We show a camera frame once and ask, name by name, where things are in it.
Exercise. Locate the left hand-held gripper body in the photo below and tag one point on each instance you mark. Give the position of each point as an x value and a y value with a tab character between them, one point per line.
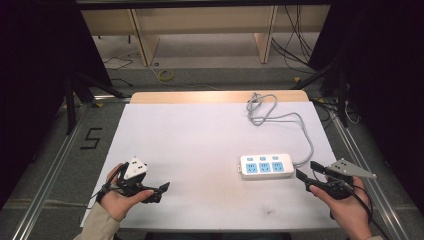
135	168

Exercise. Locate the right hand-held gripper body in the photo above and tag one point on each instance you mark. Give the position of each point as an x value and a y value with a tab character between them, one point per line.
345	168

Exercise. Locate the person's left hand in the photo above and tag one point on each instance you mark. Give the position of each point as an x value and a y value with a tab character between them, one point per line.
115	201

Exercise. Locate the white table cover sheet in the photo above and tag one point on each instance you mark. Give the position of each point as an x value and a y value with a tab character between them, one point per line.
200	143

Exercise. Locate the aluminium floor rail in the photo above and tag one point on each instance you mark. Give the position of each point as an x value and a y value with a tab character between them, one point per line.
50	173
366	160

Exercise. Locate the white power strip blue sockets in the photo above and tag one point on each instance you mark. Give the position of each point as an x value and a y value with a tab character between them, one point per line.
266	166

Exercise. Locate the black curtain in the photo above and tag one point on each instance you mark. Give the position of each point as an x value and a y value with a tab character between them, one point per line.
386	83
36	83

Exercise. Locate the black metal stand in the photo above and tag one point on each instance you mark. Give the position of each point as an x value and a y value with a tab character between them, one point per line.
85	91
336	83

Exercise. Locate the person's right hand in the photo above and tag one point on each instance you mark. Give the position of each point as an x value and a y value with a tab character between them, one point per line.
350	213

